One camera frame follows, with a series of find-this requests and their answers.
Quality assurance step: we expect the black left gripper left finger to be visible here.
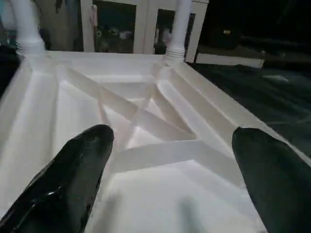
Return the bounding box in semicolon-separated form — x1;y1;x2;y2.
0;125;115;233

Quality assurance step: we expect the black work mat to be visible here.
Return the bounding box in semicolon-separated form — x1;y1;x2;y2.
0;46;311;158

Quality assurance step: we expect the white glass door cabinet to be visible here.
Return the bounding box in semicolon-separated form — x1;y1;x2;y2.
80;0;209;63

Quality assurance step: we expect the white plastic table leg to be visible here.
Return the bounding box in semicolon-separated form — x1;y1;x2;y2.
165;0;192;61
10;0;47;55

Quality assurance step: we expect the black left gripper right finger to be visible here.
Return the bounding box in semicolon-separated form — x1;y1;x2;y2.
232;127;311;233

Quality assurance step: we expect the white plastic table top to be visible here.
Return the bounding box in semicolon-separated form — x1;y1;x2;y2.
0;50;311;233

